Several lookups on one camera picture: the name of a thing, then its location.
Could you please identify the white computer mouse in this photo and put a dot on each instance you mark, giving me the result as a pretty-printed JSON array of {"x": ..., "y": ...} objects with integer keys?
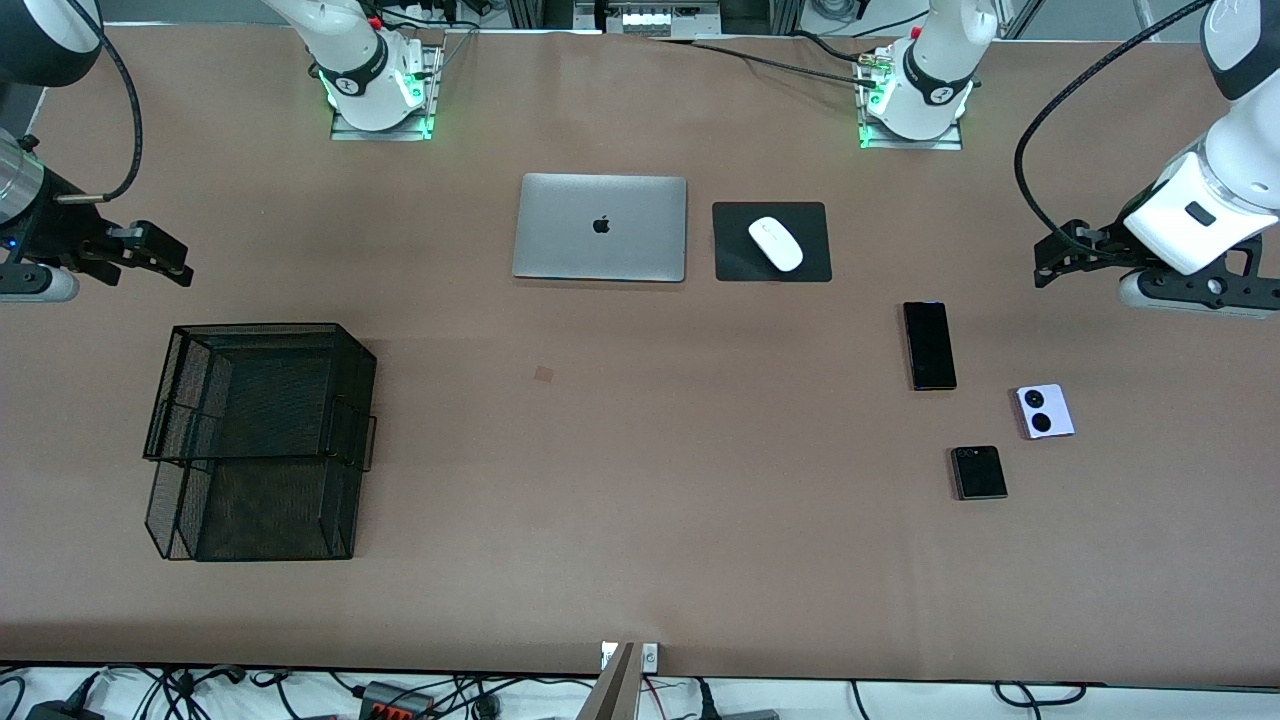
[{"x": 776, "y": 243}]

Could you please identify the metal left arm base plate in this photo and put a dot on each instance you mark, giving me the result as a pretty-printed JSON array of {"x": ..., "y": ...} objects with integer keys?
[{"x": 945, "y": 144}]

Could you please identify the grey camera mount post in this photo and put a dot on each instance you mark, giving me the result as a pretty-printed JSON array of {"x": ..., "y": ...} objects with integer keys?
[{"x": 615, "y": 695}]

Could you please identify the black mouse pad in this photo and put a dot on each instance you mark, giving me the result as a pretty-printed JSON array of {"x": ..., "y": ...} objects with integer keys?
[{"x": 735, "y": 255}]

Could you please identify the black mesh two-tier tray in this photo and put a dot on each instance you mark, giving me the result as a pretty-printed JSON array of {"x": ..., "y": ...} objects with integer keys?
[{"x": 300, "y": 520}]

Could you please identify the black orange power strip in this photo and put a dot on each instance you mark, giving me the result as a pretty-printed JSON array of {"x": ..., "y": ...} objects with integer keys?
[{"x": 395, "y": 700}]

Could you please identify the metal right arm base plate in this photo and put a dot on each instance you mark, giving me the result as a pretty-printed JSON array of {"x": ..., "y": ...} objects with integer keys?
[{"x": 350, "y": 133}]

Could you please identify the silver closed laptop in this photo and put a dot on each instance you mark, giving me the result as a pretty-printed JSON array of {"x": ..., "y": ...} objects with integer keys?
[{"x": 560, "y": 230}]

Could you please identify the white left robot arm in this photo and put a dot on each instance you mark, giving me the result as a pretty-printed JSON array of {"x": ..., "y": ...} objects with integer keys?
[{"x": 920, "y": 110}]

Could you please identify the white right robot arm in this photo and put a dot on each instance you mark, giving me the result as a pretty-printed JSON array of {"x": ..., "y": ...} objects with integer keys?
[{"x": 385, "y": 105}]

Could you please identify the white power strip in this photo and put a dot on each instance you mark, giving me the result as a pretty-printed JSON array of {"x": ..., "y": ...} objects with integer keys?
[{"x": 650, "y": 20}]

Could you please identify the black bar smartphone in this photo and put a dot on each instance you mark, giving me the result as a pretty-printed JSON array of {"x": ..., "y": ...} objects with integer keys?
[{"x": 930, "y": 345}]

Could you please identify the black flip phone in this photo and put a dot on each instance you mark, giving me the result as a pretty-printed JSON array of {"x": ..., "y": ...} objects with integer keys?
[{"x": 979, "y": 474}]

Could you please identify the lilac flip phone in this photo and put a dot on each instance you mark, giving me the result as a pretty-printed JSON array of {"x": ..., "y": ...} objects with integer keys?
[{"x": 1045, "y": 412}]

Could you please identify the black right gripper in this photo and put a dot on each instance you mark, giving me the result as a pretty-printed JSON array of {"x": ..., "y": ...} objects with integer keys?
[{"x": 48, "y": 236}]

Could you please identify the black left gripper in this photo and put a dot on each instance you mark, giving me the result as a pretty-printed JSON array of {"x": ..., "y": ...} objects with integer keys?
[{"x": 1103, "y": 249}]

